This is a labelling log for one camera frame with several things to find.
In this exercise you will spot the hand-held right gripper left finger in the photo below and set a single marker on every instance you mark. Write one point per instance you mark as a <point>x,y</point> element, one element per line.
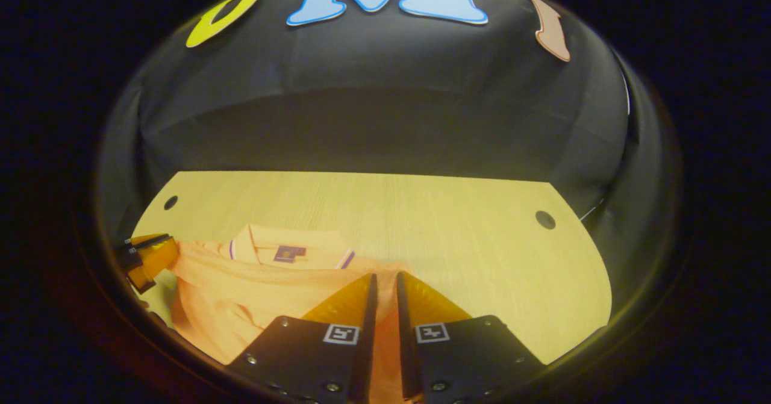
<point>368,344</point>

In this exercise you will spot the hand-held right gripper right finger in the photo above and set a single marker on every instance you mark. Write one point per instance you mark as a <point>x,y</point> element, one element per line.
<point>405,344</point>

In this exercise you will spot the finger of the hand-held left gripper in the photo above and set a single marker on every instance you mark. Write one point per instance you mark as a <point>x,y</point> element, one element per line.
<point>158,262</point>
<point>141,246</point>

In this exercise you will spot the orange T-shirt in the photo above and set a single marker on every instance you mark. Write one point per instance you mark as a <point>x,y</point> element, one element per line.
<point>241,295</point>

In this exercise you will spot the black backdrop cloth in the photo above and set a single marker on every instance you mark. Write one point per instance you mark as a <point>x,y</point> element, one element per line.
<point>373,103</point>

